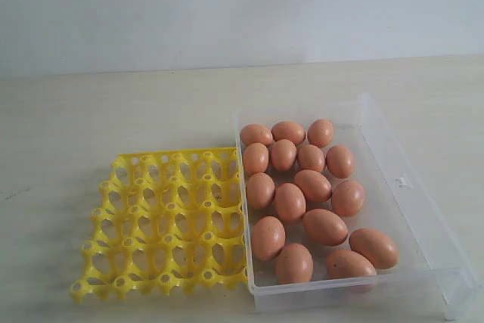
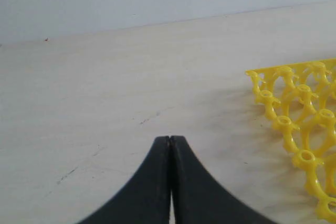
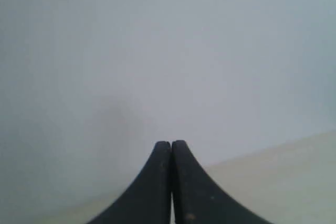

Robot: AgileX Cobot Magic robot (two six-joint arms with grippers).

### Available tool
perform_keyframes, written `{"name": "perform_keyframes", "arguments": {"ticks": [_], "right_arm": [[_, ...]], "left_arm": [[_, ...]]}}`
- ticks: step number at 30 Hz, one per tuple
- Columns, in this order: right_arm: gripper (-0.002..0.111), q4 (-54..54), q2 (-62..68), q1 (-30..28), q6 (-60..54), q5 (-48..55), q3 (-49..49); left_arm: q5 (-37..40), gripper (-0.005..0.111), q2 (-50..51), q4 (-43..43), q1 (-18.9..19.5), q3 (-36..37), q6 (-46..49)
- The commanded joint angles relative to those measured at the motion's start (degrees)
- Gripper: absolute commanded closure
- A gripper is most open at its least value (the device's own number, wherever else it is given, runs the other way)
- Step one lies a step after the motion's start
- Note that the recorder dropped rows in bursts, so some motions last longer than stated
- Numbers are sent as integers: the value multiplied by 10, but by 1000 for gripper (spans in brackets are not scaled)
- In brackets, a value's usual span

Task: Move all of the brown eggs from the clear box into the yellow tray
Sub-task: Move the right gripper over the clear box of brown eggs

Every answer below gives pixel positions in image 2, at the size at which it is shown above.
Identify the yellow plastic egg tray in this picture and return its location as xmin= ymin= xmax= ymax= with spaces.
xmin=245 ymin=58 xmax=335 ymax=223

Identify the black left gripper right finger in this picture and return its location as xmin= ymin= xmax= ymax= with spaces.
xmin=170 ymin=136 xmax=273 ymax=224

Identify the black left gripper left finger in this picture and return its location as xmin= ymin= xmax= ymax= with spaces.
xmin=81 ymin=136 xmax=171 ymax=224

